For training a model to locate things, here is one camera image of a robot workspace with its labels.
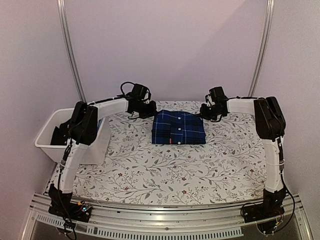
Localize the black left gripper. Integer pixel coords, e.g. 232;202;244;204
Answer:
135;100;159;120

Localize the blue plaid long sleeve shirt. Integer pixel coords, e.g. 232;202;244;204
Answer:
151;110;206;145

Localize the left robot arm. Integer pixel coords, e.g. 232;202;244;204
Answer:
48;81;157;198

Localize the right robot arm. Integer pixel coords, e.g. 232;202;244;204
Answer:
200;86;286;197

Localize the light blue denim shirt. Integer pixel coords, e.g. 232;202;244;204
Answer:
96;118;105;135

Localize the white plastic bin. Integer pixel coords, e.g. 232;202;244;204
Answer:
34;108;111;165

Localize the black shirt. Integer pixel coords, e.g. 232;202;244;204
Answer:
50;120;70;146

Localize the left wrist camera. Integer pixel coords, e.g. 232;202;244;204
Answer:
129;83;151;102

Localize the left aluminium frame post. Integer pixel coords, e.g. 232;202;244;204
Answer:
56;0;87;102

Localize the aluminium frame post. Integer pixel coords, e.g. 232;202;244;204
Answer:
56;0;87;102
248;0;275;97

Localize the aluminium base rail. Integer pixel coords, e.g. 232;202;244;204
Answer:
21;193;315;240

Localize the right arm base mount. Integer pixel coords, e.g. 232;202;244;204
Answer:
240;201;285;236

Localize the right aluminium frame post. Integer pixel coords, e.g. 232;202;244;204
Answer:
248;0;275;97

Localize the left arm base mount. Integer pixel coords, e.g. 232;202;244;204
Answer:
48;198;93;223

